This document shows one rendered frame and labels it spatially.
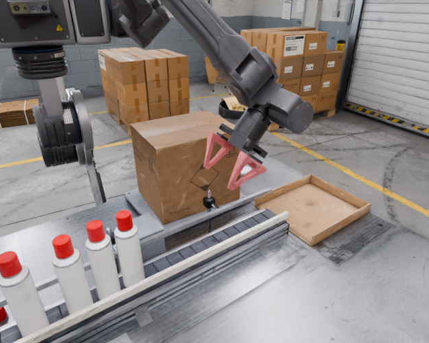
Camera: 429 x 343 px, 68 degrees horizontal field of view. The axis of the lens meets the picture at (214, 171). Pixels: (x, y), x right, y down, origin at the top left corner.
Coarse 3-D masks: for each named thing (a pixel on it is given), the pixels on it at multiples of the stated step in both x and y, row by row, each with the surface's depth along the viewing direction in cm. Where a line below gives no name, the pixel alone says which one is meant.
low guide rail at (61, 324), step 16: (272, 224) 94; (240, 240) 88; (192, 256) 81; (208, 256) 83; (160, 272) 76; (176, 272) 78; (128, 288) 72; (144, 288) 74; (96, 304) 68; (112, 304) 70; (64, 320) 65; (80, 320) 66; (32, 336) 61; (48, 336) 63
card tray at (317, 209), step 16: (304, 176) 126; (272, 192) 117; (288, 192) 123; (304, 192) 123; (320, 192) 123; (336, 192) 119; (272, 208) 113; (288, 208) 113; (304, 208) 113; (320, 208) 113; (336, 208) 113; (352, 208) 113; (368, 208) 110; (304, 224) 105; (320, 224) 105; (336, 224) 100; (304, 240) 98; (320, 240) 98
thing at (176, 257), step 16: (240, 224) 98; (256, 224) 98; (208, 240) 91; (224, 240) 91; (176, 256) 86; (144, 272) 80; (64, 304) 72; (48, 320) 68; (0, 336) 66; (16, 336) 65
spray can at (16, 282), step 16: (0, 256) 57; (16, 256) 57; (0, 272) 57; (16, 272) 57; (0, 288) 58; (16, 288) 57; (32, 288) 60; (16, 304) 59; (32, 304) 61; (16, 320) 61; (32, 320) 62
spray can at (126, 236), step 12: (120, 216) 67; (120, 228) 68; (132, 228) 69; (120, 240) 68; (132, 240) 69; (120, 252) 70; (132, 252) 70; (120, 264) 73; (132, 264) 72; (132, 276) 73; (144, 276) 77
